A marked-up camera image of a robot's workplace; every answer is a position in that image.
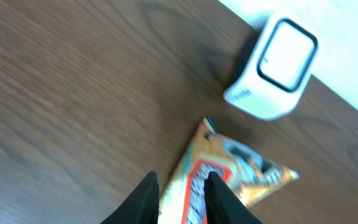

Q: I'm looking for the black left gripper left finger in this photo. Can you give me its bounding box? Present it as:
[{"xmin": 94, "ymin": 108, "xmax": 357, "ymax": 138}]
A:
[{"xmin": 101, "ymin": 171, "xmax": 159, "ymax": 224}]

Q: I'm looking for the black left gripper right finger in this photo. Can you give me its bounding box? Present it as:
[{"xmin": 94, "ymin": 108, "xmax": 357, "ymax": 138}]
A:
[{"xmin": 204, "ymin": 172, "xmax": 262, "ymax": 224}]

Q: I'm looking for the yellow orange snack bag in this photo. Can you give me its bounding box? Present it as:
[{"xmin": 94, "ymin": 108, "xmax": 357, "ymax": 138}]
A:
[{"xmin": 158, "ymin": 116, "xmax": 299, "ymax": 224}]

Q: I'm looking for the white barcode scanner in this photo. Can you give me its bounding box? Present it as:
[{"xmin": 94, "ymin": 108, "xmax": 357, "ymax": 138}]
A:
[{"xmin": 223, "ymin": 11, "xmax": 319, "ymax": 121}]

